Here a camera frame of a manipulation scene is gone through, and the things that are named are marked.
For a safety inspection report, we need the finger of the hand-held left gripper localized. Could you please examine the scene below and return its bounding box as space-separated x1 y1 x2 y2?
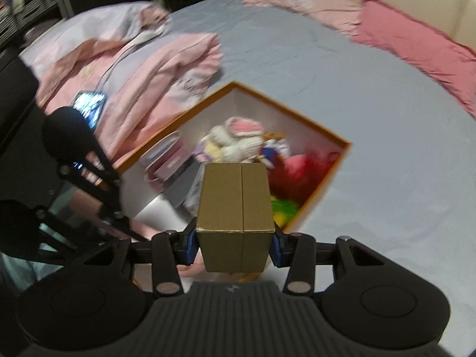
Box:
57 145 123 212
37 210 149 250

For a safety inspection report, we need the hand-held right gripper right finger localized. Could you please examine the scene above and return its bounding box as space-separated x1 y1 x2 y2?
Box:
271 231 400 296

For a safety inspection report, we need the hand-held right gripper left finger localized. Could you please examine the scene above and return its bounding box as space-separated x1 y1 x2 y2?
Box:
71 227 198 298

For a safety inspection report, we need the white printed packet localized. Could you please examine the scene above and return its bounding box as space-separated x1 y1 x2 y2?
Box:
182 164 204 214

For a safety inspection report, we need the small gold box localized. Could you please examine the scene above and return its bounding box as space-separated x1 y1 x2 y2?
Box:
196 162 275 273

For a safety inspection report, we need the multicolour feather toy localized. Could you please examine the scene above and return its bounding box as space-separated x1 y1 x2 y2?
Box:
268 149 343 231

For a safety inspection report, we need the pink fluffy pompom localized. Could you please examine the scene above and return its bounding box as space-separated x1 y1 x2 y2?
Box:
284 154 317 179

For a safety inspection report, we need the white rabbit plush toy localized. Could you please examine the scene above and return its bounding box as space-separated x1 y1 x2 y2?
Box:
193 116 265 164

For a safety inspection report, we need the orange cardboard box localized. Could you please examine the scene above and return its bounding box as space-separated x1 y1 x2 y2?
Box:
112 81 353 285

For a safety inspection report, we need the smartphone with lit screen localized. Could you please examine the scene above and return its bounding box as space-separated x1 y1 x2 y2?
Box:
71 90 108 132

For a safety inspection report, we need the pink blanket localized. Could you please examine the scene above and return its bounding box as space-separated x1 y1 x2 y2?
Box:
35 32 224 168

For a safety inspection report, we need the pale lavender garment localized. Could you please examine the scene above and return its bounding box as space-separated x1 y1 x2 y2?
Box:
18 2 173 79

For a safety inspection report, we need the bed with grey sheet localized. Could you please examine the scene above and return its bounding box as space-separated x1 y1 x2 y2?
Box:
18 0 476 343

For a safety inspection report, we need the metal shelf rack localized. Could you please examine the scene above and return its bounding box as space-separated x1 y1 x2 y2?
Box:
0 0 73 51

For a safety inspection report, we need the dark pink pillow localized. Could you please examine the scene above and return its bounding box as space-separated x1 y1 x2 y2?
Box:
350 0 476 120

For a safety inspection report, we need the light pink pillow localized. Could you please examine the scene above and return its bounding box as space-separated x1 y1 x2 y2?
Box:
243 0 363 37

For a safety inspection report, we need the white charging cable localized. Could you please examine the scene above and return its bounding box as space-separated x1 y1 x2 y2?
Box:
95 32 164 95

